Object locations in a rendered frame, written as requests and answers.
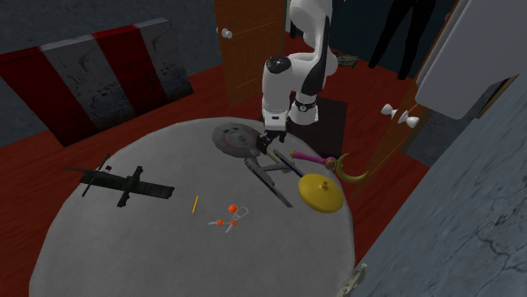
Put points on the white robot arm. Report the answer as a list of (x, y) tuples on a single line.
[(288, 76)]

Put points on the purple wand with gold crescent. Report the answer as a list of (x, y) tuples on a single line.
[(311, 158)]

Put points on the orange ball molecule toy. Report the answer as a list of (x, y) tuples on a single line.
[(233, 209)]

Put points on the grey saucer spaceship model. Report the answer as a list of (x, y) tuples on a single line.
[(234, 140)]

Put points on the brown door with white knobs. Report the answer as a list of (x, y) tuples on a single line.
[(391, 144)]

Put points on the brown door with one knob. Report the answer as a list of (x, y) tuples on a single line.
[(251, 49)]

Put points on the white cabinet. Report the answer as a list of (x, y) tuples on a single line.
[(469, 53)]

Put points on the yellow pencil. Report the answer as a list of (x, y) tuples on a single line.
[(194, 205)]

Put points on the dark robot stand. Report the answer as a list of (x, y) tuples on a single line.
[(325, 123)]

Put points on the beige metal fitting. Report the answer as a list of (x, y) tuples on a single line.
[(353, 281)]

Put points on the red and grey striped panel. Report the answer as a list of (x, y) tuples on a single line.
[(82, 82)]

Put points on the yellow round cymbal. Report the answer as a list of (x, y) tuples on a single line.
[(321, 193)]

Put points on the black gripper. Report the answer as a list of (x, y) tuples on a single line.
[(275, 136)]

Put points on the dark blue pen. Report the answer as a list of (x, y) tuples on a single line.
[(288, 163)]

